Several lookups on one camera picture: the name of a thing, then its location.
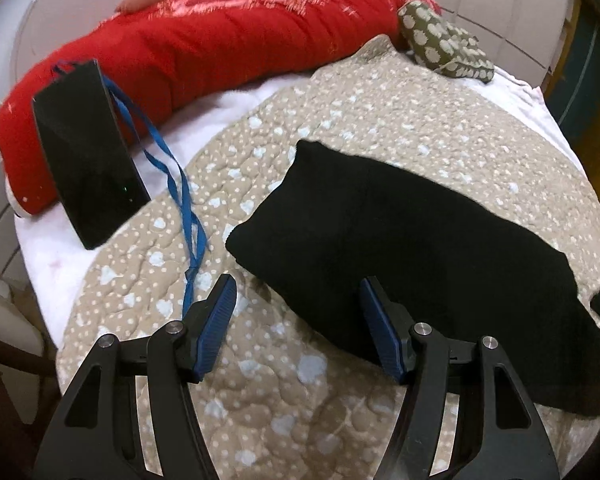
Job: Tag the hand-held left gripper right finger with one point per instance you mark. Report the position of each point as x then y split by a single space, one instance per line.
380 327

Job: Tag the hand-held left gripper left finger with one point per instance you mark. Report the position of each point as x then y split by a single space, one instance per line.
215 323

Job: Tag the black pants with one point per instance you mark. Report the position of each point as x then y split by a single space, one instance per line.
430 245

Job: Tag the beige dotted quilt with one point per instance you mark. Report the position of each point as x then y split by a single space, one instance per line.
260 240

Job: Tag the white bed sheet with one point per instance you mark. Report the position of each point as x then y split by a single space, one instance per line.
145 135

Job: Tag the black smartphone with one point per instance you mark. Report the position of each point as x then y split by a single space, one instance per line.
87 160

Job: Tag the red bolster pillow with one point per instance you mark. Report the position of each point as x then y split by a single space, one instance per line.
180 55

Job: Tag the green patterned pillow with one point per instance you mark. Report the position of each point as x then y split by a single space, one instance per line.
442 42

